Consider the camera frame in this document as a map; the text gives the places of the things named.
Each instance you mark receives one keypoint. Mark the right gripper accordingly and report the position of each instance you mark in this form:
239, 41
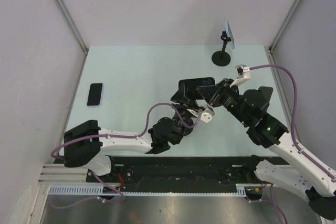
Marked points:
208, 92

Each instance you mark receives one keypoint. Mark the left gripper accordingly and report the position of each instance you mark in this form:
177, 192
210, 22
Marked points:
179, 97

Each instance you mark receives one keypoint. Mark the black phone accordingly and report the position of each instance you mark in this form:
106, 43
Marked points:
192, 84

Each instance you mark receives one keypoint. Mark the wooden base phone stand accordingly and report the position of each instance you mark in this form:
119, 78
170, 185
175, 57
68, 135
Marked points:
266, 93

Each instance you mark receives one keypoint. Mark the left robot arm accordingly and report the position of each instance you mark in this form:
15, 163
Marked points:
87, 144

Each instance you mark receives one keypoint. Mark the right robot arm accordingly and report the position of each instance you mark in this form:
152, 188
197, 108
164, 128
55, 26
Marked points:
314, 181

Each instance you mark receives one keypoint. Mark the black stand with blue phone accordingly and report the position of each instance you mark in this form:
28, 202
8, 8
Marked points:
222, 58

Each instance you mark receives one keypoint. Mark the light blue phone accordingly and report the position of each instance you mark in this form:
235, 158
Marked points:
230, 37

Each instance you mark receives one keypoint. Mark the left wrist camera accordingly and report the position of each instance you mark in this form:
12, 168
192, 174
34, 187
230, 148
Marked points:
205, 113

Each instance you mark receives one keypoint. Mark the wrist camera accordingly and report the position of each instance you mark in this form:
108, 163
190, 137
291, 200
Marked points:
243, 72
205, 113

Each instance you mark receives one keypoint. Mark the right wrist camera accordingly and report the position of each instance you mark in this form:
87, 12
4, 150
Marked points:
243, 72

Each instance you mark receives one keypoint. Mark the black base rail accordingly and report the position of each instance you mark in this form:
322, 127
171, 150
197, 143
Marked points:
182, 174

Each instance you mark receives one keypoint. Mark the white cable duct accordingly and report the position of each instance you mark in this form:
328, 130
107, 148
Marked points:
101, 190

